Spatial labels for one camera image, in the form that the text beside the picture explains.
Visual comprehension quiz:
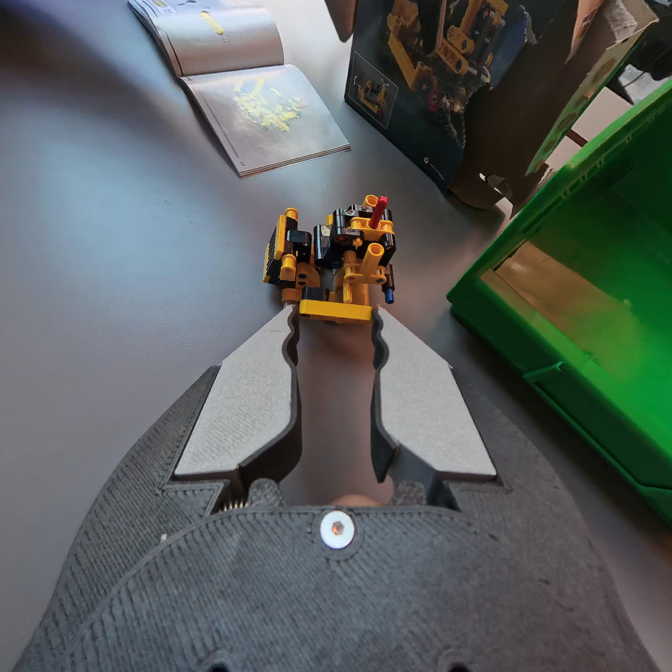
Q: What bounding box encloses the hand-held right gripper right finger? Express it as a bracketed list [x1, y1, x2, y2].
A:
[370, 307, 498, 485]

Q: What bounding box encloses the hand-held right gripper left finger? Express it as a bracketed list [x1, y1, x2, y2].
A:
[173, 304, 302, 486]

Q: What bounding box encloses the yellow black lego model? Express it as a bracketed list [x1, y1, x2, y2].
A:
[262, 195, 397, 323]

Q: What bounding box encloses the dark lego set box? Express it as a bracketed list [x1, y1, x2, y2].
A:
[344, 0, 557, 191]

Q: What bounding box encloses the green plastic bin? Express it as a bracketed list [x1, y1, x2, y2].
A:
[447, 79, 672, 525]

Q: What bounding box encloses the open instruction booklet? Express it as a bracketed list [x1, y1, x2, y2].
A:
[127, 0, 351, 178]

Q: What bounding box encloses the brown cardboard box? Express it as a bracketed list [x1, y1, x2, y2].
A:
[449, 0, 659, 211]

